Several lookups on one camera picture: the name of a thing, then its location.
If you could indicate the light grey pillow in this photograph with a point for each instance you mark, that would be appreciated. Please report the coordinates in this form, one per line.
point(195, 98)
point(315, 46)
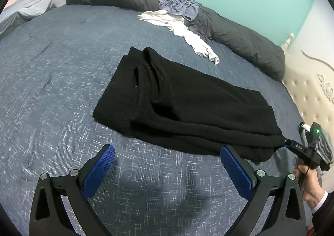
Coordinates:
point(28, 6)

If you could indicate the grey folded garment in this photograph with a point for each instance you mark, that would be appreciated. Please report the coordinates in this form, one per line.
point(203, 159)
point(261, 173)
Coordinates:
point(328, 147)

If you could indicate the cream tufted headboard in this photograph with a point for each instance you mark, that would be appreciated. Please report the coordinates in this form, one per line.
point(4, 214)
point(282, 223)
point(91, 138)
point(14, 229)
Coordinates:
point(305, 90)

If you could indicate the black sweater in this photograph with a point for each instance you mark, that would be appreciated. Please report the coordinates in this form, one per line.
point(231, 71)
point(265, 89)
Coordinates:
point(208, 111)

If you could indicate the blue patterned bed cover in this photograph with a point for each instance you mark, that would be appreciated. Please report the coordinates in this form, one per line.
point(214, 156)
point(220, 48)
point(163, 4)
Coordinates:
point(65, 69)

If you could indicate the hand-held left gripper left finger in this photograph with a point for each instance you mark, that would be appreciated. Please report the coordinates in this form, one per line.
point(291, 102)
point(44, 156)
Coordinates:
point(99, 173)

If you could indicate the white crumpled garment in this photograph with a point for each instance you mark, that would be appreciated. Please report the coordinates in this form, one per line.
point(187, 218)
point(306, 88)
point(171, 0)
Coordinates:
point(180, 27)

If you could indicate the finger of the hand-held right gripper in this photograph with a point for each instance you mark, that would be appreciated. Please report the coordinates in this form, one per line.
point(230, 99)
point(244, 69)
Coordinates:
point(297, 148)

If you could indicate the person's right hand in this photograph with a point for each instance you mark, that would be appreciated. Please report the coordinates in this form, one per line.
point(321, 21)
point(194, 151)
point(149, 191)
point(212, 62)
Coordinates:
point(314, 186)

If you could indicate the blue-grey crumpled garment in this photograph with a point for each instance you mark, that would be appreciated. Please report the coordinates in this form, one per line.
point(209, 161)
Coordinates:
point(177, 4)

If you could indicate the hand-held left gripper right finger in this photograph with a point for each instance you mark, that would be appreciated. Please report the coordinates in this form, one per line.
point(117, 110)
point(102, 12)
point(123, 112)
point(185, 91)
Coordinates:
point(237, 170)

